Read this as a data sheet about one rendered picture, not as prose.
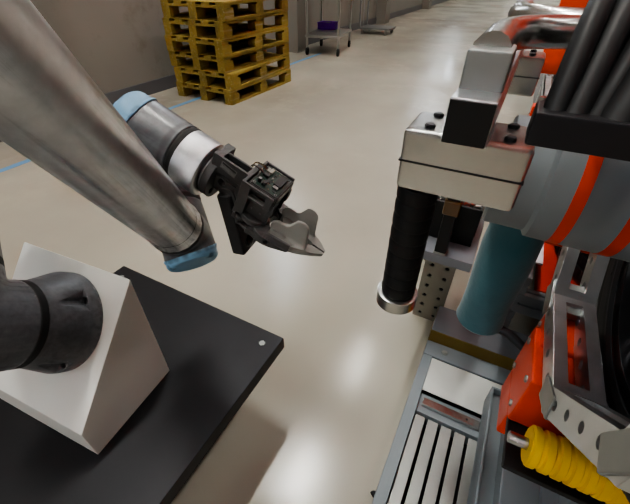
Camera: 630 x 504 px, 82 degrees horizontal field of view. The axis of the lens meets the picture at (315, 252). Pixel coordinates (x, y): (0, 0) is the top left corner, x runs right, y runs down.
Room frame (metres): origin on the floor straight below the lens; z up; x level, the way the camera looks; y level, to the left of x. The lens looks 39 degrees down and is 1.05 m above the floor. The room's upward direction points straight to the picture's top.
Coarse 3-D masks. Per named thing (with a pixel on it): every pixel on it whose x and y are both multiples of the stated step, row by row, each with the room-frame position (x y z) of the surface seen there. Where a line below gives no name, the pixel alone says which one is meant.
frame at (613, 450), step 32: (576, 256) 0.46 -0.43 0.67; (576, 288) 0.43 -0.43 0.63; (576, 320) 0.39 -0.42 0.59; (544, 352) 0.33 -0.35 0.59; (576, 352) 0.33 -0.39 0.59; (544, 384) 0.27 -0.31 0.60; (576, 384) 0.28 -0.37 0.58; (544, 416) 0.22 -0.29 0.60; (576, 416) 0.18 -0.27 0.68; (608, 416) 0.17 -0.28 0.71; (608, 448) 0.13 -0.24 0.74
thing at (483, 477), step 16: (496, 400) 0.50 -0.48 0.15; (496, 416) 0.45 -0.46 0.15; (480, 432) 0.43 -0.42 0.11; (496, 432) 0.41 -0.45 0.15; (480, 448) 0.38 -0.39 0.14; (496, 448) 0.38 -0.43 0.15; (480, 464) 0.33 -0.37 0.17; (496, 464) 0.34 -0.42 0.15; (480, 480) 0.30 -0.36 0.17; (480, 496) 0.28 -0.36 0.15
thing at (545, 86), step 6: (546, 78) 2.87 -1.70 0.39; (546, 84) 2.70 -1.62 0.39; (540, 90) 2.76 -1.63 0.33; (546, 90) 2.54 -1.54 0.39; (540, 252) 0.82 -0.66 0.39; (540, 258) 0.79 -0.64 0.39; (540, 264) 0.77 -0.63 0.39; (528, 276) 0.77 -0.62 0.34; (528, 282) 0.76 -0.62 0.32; (522, 288) 0.77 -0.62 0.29
